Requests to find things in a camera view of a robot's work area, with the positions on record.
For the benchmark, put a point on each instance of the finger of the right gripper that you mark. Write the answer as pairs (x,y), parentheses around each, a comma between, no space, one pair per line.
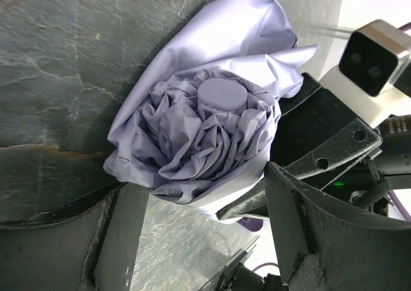
(253,204)

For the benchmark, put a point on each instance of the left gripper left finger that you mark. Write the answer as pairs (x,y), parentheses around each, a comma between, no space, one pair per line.
(89,244)

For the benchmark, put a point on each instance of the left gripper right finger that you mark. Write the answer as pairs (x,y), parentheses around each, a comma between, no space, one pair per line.
(323,243)

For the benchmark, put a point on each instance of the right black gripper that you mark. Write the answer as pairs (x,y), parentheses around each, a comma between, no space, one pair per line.
(319,133)

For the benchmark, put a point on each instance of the lavender folding umbrella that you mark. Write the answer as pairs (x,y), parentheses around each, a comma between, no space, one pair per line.
(197,127)

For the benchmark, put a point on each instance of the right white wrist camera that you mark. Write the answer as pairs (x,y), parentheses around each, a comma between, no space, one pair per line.
(373,75)

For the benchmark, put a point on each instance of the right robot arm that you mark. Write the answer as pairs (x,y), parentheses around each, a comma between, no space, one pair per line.
(390,161)

